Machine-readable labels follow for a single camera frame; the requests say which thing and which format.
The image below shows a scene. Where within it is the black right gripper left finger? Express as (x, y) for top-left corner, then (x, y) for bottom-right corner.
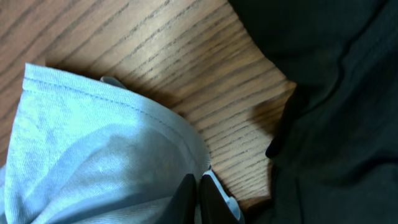
(155, 174), (197, 224)

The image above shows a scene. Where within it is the light blue printed t-shirt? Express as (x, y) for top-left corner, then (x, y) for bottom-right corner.
(1, 64), (217, 223)

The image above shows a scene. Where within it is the black t-shirt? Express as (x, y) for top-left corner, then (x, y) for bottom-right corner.
(231, 0), (397, 224)

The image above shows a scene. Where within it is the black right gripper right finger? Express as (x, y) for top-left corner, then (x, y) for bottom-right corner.
(199, 174), (244, 224)

